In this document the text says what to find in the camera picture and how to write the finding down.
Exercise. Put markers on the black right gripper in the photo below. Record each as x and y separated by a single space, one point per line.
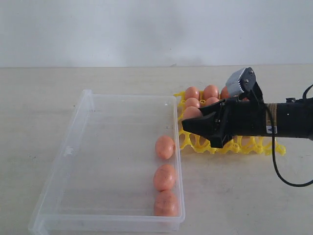
223 120

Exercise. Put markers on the yellow plastic egg tray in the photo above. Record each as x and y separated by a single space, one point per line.
238 145

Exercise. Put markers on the brown egg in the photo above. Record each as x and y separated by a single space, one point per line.
166 204
164 177
164 147
224 93
191 112
192 92
211 101
210 91
192 102

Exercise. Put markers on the clear plastic box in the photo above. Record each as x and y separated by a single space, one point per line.
102 178

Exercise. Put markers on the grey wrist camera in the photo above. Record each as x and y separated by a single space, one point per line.
243 84

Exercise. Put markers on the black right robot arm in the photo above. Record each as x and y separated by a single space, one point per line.
289 120

